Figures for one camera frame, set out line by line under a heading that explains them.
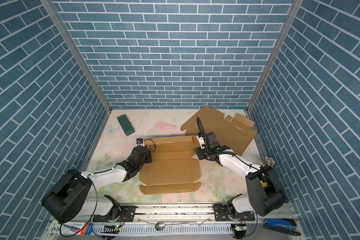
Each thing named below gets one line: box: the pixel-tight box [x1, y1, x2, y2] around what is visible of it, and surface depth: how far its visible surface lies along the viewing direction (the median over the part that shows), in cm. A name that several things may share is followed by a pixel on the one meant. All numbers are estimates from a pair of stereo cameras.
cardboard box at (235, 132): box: [180, 106, 258, 156], surface depth 114 cm
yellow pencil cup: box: [264, 156, 276, 168], surface depth 77 cm
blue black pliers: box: [263, 218, 301, 237], surface depth 71 cm
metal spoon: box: [155, 222, 190, 231], surface depth 72 cm
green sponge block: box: [117, 114, 136, 136], surface depth 111 cm
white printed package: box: [47, 220, 94, 236], surface depth 71 cm
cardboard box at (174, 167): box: [139, 135, 201, 195], surface depth 87 cm
